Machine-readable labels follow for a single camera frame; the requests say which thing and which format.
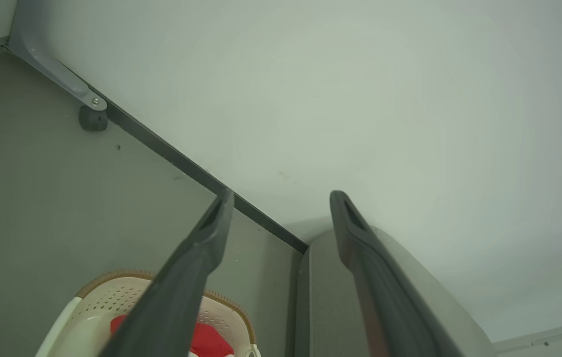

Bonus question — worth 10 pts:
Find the red and white jersey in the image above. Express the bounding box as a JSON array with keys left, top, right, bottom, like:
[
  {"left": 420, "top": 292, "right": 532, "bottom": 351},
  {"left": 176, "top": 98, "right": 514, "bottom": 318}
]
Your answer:
[{"left": 110, "top": 314, "right": 235, "bottom": 357}]

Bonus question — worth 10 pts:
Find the grey metal frame leg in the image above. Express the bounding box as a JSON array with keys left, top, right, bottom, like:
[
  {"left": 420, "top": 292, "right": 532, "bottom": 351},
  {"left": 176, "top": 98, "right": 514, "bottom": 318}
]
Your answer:
[{"left": 8, "top": 0, "right": 108, "bottom": 112}]

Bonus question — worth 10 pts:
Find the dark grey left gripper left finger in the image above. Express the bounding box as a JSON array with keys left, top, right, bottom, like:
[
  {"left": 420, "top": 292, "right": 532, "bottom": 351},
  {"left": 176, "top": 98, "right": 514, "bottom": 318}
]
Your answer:
[{"left": 98, "top": 188, "right": 235, "bottom": 357}]

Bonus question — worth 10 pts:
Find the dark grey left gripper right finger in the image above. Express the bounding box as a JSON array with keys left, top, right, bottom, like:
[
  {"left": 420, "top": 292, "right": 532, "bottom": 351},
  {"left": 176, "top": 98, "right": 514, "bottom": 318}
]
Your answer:
[{"left": 329, "top": 190, "right": 465, "bottom": 357}]

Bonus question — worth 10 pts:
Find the black caster wheel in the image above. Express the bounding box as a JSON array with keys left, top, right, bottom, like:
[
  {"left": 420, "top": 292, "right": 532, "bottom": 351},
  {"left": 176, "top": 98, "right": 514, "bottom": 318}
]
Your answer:
[{"left": 79, "top": 105, "right": 109, "bottom": 132}]

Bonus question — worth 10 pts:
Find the cream perforated laundry basket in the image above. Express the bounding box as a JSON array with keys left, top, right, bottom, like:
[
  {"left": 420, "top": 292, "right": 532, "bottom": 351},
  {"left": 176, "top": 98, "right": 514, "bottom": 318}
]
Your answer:
[{"left": 35, "top": 269, "right": 261, "bottom": 357}]

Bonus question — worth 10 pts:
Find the grey fabric ottoman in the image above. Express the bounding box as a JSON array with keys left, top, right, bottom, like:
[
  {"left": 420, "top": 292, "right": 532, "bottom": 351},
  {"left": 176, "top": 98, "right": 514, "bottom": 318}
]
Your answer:
[{"left": 293, "top": 226, "right": 497, "bottom": 357}]

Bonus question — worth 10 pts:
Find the dark grey baseboard strip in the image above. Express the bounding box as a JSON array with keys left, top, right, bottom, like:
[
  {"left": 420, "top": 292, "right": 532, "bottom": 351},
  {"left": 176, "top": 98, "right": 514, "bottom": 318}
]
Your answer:
[{"left": 3, "top": 47, "right": 310, "bottom": 254}]

